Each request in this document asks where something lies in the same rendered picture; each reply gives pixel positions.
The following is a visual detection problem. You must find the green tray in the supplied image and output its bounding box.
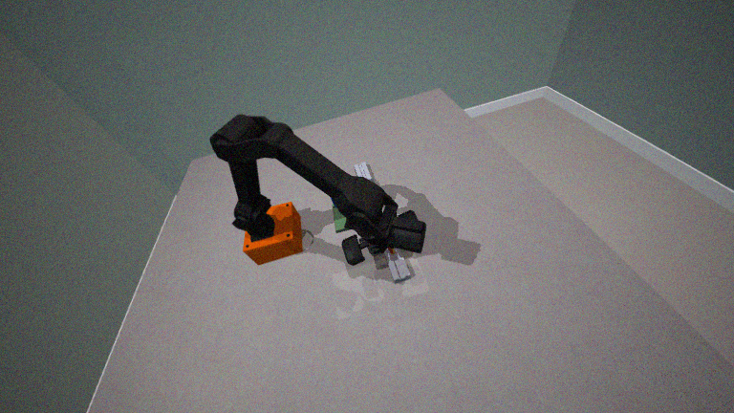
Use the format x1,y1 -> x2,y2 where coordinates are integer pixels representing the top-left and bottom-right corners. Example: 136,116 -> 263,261
332,204 -> 349,233

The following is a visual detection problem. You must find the grey aluminum slotted rail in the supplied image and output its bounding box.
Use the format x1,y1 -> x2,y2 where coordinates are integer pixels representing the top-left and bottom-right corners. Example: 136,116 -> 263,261
355,162 -> 411,284

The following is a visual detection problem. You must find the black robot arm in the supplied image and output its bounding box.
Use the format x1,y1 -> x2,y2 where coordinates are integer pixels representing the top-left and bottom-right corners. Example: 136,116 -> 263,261
210,115 -> 426,253

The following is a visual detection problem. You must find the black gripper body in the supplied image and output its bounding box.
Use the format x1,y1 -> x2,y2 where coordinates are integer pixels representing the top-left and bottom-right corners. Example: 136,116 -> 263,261
341,210 -> 419,266

